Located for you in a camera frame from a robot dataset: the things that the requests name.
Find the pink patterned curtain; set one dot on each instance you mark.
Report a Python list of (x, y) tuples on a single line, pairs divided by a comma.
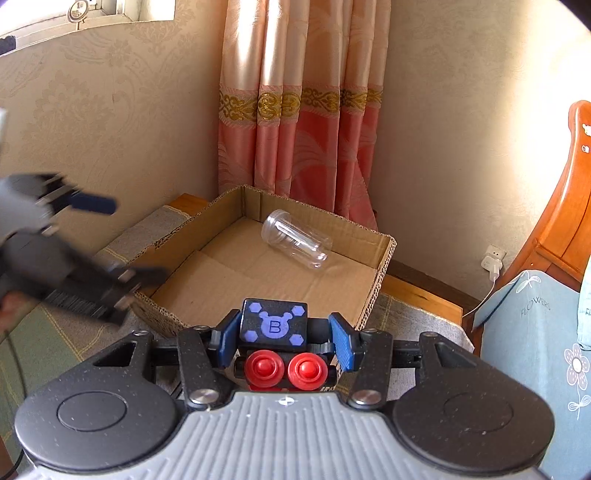
[(300, 96)]

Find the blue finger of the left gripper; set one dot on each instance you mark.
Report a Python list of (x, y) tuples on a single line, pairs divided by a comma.
[(65, 196), (101, 294)]

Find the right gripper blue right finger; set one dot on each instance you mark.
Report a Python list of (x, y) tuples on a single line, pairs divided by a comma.
[(366, 354)]

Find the light blue floral bedsheet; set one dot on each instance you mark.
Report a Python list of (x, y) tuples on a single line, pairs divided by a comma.
[(530, 332)]

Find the black blue toy robot block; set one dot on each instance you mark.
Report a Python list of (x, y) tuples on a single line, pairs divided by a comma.
[(281, 347)]

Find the wooden bed headboard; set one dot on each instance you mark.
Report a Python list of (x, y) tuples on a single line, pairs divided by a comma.
[(559, 244)]

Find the open cardboard box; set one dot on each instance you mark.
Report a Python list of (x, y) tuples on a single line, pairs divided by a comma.
[(218, 258)]

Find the window frame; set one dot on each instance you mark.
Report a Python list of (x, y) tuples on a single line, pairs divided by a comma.
[(28, 22)]

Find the clear plastic jar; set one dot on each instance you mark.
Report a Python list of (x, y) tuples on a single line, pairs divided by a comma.
[(286, 233)]

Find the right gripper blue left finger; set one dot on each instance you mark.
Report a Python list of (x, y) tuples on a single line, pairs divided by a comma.
[(203, 355)]

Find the white wall charger plug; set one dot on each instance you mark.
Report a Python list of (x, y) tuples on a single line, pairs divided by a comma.
[(493, 262)]

